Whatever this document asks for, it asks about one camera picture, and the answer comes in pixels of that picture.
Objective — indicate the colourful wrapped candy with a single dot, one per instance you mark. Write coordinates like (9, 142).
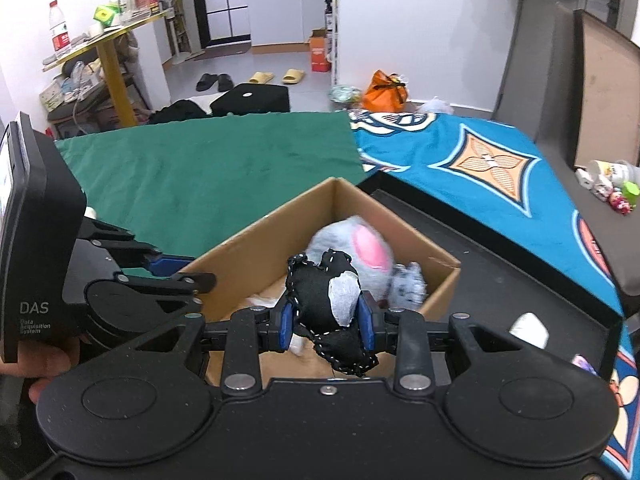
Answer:
(584, 365)

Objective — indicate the brown board black frame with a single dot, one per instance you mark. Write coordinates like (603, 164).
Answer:
(610, 100)

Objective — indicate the small white box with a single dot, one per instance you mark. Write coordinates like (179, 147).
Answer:
(602, 190)
(584, 179)

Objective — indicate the green cloth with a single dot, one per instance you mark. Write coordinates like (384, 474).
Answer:
(200, 170)

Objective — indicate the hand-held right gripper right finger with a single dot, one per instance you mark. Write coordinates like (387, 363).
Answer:
(367, 322)

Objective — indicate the pink round toy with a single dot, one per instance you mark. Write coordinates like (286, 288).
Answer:
(622, 202)

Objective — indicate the yellow slipper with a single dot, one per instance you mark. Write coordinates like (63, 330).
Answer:
(294, 76)
(261, 78)

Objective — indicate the grey door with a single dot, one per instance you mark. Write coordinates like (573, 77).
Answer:
(545, 60)

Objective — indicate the green cup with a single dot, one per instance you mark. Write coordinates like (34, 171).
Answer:
(632, 190)

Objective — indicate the black slipper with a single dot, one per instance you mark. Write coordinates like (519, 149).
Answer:
(206, 82)
(225, 82)

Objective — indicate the black case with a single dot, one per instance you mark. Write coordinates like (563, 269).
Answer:
(250, 100)

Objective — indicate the yellow table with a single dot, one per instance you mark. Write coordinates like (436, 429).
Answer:
(112, 75)

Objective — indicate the dark clothes pile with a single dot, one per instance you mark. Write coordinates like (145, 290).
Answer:
(180, 112)

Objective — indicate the crumpled clear plastic bag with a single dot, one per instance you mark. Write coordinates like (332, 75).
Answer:
(345, 96)

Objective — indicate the black plush toy white stitching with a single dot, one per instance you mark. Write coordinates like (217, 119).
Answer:
(312, 300)

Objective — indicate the green box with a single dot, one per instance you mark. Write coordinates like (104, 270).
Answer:
(107, 15)

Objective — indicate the blue printed blanket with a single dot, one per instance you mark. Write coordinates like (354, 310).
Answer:
(450, 135)

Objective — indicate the clear water bottle red label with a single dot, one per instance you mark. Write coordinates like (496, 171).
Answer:
(60, 30)

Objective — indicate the person's left hand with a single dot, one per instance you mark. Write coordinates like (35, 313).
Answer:
(45, 367)

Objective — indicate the orange bag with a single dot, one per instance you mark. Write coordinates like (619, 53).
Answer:
(385, 92)

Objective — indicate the black plastic tray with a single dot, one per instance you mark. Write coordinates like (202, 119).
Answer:
(490, 280)

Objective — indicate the white plastic bottle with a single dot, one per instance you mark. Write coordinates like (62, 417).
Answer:
(612, 171)

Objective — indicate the white kitchen cabinet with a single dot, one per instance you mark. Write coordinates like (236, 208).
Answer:
(280, 10)

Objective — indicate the grey bench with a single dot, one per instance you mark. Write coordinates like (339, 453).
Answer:
(600, 240)

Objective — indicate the orange carton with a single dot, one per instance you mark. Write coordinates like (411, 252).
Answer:
(320, 52)

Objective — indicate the black framed sliding door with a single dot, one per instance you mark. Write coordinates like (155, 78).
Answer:
(220, 0)

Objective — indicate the white plastic bag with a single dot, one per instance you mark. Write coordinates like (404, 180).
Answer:
(435, 106)

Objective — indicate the grey plush toy pink ear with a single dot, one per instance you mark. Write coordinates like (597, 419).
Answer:
(330, 240)

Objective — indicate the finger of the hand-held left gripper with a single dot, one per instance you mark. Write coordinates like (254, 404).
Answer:
(167, 264)
(195, 282)

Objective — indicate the dark spray bottle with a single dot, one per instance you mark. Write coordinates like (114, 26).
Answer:
(330, 15)

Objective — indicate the white soft toy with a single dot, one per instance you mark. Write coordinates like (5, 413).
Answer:
(530, 330)

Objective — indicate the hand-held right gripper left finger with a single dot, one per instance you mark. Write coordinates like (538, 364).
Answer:
(286, 327)

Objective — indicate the brown cardboard box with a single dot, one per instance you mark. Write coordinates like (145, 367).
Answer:
(300, 210)

